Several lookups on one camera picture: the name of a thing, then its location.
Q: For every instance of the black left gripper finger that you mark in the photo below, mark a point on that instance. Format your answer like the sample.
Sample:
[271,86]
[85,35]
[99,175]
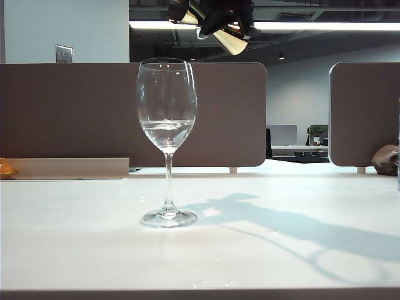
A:
[218,15]

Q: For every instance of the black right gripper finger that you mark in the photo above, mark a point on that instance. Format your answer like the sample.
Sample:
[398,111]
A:
[247,15]

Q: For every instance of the gold double-cone jigger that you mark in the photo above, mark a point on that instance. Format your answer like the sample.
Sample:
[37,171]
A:
[232,43]

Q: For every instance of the clear wine glass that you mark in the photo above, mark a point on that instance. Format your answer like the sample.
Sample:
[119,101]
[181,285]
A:
[167,137]

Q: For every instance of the small ceiling spotlight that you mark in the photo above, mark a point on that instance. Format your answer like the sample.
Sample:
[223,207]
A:
[281,57]

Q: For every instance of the long ceiling light strip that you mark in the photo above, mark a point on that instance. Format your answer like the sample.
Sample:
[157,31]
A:
[312,26]

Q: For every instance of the grey background partition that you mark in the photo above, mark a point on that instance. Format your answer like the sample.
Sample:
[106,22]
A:
[282,134]

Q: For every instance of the black office chair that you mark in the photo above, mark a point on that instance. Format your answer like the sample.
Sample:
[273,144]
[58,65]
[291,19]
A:
[268,147]

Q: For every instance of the small potted green plant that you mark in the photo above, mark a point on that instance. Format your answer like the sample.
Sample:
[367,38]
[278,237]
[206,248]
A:
[316,131]

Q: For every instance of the white background desk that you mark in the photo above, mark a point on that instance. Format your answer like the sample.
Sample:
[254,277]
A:
[297,149]

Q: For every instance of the brown desk partition rounded corner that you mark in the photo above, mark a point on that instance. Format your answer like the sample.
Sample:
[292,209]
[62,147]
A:
[362,109]

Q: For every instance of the wide brown desk partition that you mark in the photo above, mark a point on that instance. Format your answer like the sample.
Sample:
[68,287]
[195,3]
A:
[78,109]

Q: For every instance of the brown crumpled bag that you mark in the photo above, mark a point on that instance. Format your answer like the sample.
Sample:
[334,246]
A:
[384,159]

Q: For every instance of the orange yellow object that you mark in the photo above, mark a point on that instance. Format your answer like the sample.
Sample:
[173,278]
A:
[6,170]

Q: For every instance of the white partition support post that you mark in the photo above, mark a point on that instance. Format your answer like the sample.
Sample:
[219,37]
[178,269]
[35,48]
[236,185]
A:
[233,170]
[361,170]

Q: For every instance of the metal wall switch plate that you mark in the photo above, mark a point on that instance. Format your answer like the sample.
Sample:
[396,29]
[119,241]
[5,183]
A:
[64,54]

